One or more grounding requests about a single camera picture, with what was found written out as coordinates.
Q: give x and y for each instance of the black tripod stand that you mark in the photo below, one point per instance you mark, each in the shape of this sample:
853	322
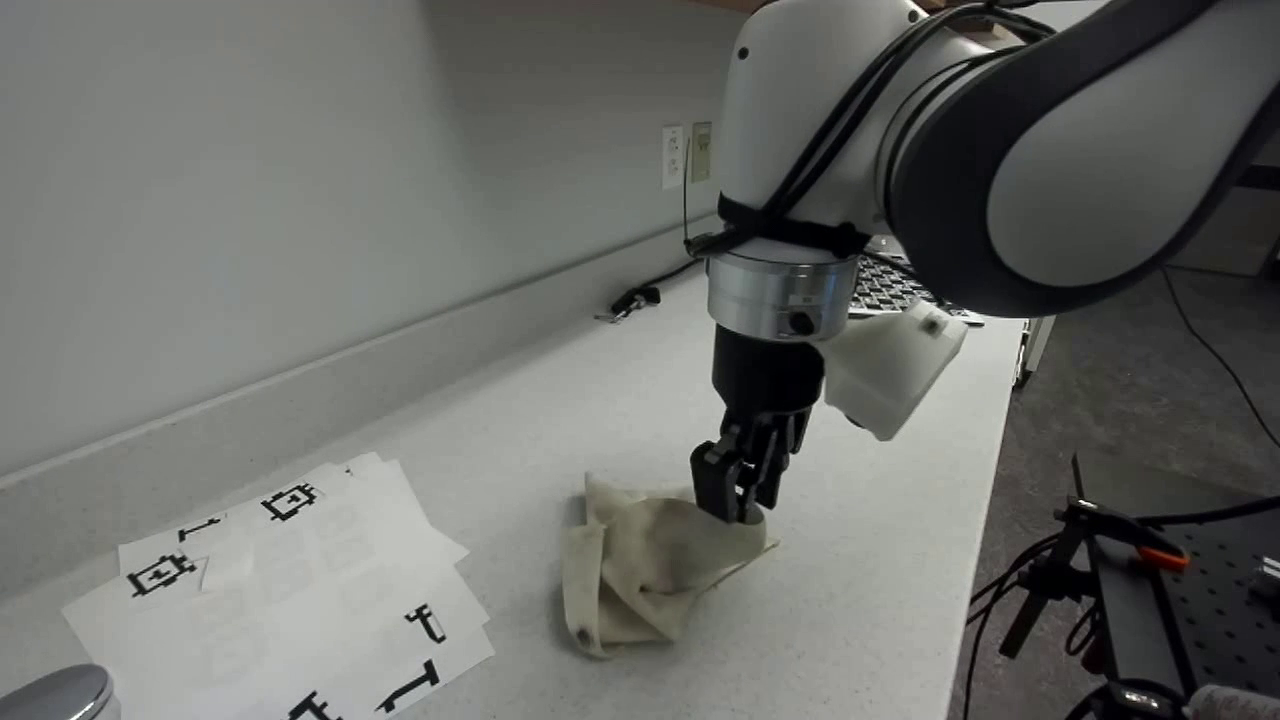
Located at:
1132	627

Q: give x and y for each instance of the black perforated breadboard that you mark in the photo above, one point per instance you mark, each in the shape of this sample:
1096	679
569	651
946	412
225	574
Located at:
1233	603

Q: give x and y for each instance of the beige wall plate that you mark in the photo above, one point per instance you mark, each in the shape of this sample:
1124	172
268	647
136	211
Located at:
699	151

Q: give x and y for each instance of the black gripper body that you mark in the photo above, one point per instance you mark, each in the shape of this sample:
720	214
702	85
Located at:
767	372

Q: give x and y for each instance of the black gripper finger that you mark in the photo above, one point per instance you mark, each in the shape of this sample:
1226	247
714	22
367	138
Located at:
720	481
780	462

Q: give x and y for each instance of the white paper sheet black markers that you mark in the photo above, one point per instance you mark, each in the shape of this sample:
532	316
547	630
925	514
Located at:
267	655
341	514

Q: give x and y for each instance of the white wall outlet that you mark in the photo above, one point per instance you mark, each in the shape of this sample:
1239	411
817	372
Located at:
675	156

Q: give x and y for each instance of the beige cloth towel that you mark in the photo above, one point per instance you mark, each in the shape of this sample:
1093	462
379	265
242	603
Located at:
655	574

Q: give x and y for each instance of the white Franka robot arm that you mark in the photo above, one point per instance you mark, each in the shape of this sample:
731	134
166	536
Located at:
1093	146

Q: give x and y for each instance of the silver metal object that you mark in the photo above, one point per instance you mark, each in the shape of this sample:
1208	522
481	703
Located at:
53	698

